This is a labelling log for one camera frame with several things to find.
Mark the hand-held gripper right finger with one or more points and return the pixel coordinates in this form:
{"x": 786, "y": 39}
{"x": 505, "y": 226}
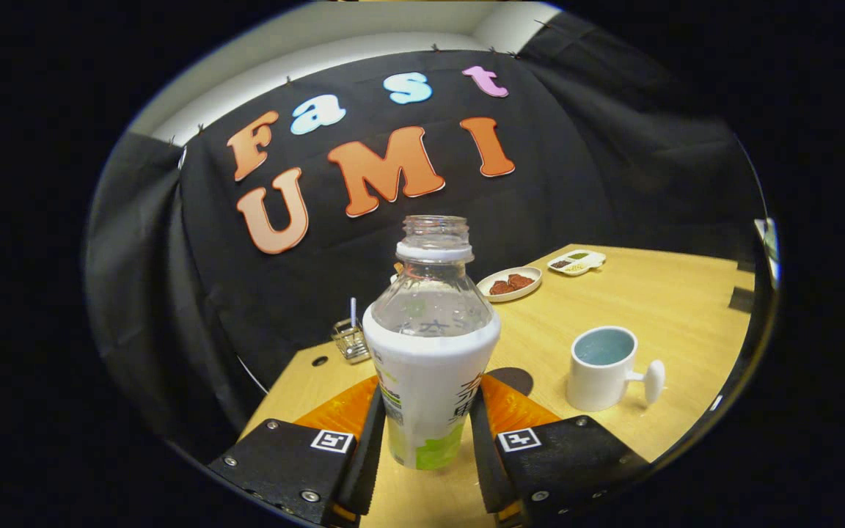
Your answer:
{"x": 485, "y": 462}

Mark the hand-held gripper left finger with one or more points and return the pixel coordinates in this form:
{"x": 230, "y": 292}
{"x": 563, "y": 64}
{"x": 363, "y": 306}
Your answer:
{"x": 367, "y": 462}

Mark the dark brown round coaster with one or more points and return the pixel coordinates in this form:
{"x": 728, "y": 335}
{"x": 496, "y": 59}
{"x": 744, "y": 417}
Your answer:
{"x": 516, "y": 380}

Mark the clear juice bottle white label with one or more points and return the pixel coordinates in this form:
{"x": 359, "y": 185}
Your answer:
{"x": 426, "y": 381}

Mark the striped straw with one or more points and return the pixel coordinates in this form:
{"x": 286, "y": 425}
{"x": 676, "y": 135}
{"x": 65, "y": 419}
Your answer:
{"x": 353, "y": 312}

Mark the red meat piece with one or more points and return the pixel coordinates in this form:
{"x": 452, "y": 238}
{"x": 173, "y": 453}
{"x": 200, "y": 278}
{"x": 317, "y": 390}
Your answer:
{"x": 521, "y": 281}
{"x": 502, "y": 288}

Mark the white round plate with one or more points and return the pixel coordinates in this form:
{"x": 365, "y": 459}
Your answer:
{"x": 492, "y": 277}

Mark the white divided dish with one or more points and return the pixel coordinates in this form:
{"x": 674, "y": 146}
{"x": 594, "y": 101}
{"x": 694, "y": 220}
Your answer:
{"x": 576, "y": 262}

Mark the wooden table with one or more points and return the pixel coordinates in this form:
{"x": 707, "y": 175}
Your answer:
{"x": 650, "y": 308}

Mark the black table clamp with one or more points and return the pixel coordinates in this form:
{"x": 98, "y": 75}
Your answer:
{"x": 741, "y": 299}

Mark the black backdrop cloth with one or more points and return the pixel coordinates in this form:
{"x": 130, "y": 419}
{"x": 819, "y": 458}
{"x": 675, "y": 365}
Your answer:
{"x": 576, "y": 147}

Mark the white green object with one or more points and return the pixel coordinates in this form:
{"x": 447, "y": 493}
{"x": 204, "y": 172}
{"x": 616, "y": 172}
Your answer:
{"x": 767, "y": 246}

